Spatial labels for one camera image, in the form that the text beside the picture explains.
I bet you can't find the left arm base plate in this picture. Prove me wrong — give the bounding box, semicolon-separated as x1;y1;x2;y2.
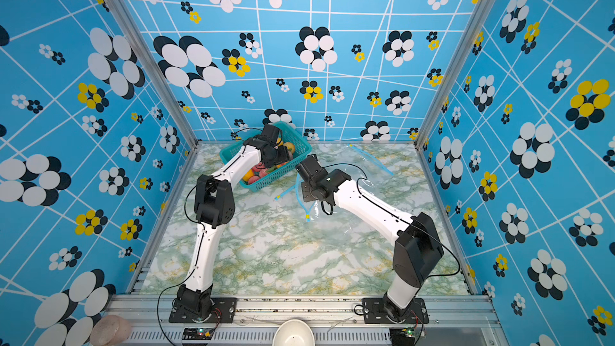
168;297;238;325

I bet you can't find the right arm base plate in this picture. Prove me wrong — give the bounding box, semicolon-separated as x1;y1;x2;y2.
360;297;429;325

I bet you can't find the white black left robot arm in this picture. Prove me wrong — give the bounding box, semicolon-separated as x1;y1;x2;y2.
170;126;290;323

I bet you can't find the aluminium front rail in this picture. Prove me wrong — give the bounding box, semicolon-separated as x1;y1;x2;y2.
107;295;509;345

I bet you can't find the clear zip bag blue zipper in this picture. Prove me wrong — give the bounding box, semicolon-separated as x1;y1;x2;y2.
275;172;366;224

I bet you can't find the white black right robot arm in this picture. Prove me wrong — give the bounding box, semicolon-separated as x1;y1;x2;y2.
296;155;445;323

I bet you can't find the white bowl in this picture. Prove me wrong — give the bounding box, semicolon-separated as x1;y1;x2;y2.
272;319;316;346

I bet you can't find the yellow peach front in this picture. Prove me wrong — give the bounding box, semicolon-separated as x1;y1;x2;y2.
243;169;254;183

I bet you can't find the teal plastic mesh basket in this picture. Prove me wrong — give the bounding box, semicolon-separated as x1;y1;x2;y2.
215;122;312;192

